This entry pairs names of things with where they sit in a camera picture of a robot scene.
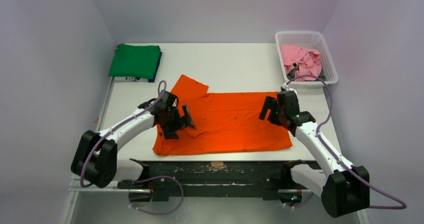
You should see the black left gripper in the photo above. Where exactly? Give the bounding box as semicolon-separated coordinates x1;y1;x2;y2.
160;104;195;139

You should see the orange t shirt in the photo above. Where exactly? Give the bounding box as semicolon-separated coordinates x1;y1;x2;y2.
153;75;292;156

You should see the pink t shirt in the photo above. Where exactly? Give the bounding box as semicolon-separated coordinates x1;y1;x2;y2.
280;45;323;78

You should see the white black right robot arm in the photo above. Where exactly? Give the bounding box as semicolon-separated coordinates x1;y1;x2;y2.
259;89;370;218

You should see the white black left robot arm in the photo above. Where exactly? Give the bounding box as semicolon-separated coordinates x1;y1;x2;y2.
70;90;196;188

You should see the dark grey shirt in basket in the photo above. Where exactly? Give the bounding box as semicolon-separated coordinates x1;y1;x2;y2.
286;67;299;80

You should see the brown tape piece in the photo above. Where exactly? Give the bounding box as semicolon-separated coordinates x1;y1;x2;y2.
210;161;225;169

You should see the white plastic laundry basket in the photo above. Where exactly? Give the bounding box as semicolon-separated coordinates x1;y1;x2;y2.
275;31;339;88

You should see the folded green t shirt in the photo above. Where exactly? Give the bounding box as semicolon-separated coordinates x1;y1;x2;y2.
108;44;162;79

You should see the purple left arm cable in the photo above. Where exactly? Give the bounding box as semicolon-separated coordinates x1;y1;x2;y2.
79;80;185;216

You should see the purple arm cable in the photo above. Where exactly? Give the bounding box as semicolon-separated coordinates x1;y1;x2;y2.
79;80;185;216
283;75;408;210

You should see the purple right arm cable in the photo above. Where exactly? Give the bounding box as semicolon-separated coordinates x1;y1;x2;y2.
283;75;408;210

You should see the aluminium front frame rail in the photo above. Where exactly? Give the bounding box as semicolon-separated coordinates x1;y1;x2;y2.
85;168;300;197

